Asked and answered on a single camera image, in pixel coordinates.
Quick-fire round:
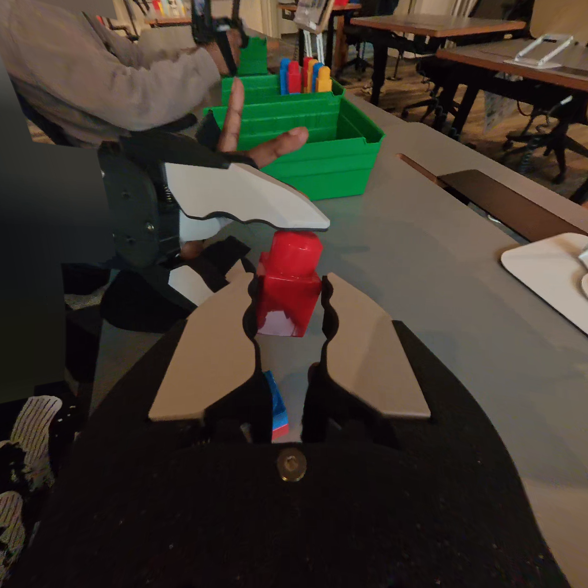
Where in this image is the blue single-stud mega block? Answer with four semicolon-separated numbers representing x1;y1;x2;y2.
263;370;290;432

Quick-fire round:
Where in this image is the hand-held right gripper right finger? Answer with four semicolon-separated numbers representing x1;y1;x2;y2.
320;272;432;420

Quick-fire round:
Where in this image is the person's left hand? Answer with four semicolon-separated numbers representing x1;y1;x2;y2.
197;77;309;170

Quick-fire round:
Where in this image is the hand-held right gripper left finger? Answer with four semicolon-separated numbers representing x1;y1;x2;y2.
148;272;262;422

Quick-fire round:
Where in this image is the white poster board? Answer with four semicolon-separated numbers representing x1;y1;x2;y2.
293;0;337;66

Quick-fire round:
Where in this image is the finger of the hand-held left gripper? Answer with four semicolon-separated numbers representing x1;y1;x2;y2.
164;162;331;243
168;258;254;307

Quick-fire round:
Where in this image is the black device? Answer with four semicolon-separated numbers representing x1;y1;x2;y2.
190;0;250;77

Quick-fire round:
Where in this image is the row of coloured flat blocks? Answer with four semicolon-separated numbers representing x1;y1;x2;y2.
279;56;332;96

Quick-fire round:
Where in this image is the wooden top office desk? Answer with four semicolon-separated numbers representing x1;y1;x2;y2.
277;1;363;76
435;39;588;205
350;14;527;107

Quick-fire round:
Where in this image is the clear acrylic stand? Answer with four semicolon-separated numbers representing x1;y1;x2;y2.
503;34;576;70

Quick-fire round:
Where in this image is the large green plastic bin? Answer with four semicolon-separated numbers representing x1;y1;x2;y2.
203;94;385;202

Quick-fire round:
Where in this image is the black office chair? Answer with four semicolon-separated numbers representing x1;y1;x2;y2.
402;54;462;138
503;94;588;184

